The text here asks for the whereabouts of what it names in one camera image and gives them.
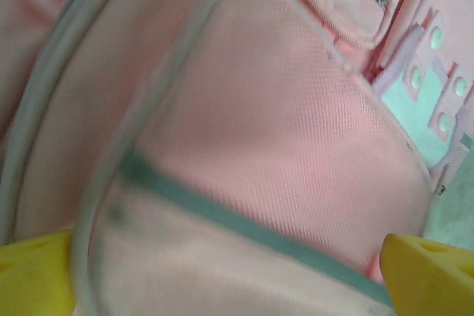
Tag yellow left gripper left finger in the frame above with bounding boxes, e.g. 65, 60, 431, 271
0, 229, 77, 316

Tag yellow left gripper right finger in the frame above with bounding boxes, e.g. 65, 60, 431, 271
379, 233, 474, 316

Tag pink school backpack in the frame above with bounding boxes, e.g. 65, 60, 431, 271
0, 0, 474, 316

